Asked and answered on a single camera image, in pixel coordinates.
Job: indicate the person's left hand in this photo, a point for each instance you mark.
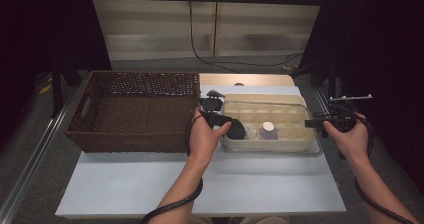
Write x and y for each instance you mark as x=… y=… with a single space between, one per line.
x=203 y=137

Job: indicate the cream divided storage box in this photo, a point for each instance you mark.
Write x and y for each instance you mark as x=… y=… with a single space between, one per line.
x=283 y=145

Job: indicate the small yellow object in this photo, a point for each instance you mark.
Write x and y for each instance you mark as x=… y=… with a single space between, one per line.
x=45 y=90

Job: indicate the dark curtain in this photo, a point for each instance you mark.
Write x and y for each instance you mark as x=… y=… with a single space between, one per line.
x=33 y=24
x=383 y=50

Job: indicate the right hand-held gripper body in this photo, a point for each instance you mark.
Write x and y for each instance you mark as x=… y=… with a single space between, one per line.
x=341 y=117

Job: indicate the person's right hand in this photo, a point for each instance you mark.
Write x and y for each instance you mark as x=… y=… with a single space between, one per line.
x=350 y=140

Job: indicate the clear plastic lid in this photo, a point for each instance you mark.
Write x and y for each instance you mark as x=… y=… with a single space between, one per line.
x=300 y=117

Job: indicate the white table cover sheet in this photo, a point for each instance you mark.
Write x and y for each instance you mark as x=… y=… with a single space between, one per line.
x=233 y=184

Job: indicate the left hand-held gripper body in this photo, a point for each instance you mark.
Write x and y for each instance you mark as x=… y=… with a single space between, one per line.
x=211 y=109

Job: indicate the black metal stand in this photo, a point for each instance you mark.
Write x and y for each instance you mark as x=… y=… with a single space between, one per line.
x=332 y=84
x=56 y=94

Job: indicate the black sock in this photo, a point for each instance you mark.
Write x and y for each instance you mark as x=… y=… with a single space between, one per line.
x=237 y=130

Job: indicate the brown woven basket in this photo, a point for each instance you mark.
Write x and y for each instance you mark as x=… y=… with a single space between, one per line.
x=186 y=130

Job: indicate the metal rail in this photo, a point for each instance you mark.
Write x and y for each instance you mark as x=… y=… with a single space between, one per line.
x=36 y=157
x=333 y=170

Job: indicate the lilac sock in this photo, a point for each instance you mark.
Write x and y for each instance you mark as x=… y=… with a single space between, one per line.
x=268 y=134

